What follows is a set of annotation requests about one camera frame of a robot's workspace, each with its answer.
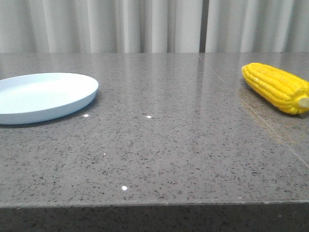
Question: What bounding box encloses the light blue round plate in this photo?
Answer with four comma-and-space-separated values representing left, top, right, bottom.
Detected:
0, 72, 98, 125

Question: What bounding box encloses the yellow corn cob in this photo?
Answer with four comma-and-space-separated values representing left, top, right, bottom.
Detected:
241, 63, 309, 115

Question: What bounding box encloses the grey pleated curtain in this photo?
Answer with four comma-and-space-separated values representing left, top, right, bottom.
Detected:
0, 0, 309, 53

